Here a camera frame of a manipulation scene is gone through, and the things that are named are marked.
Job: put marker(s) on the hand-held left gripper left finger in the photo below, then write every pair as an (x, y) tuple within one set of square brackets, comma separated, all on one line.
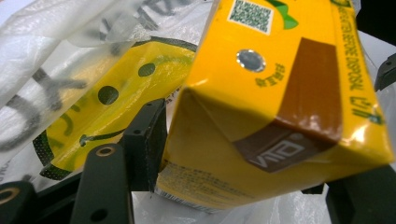
[(146, 143)]

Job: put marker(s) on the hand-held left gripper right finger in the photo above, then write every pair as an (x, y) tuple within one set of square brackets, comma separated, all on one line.
[(364, 196)]

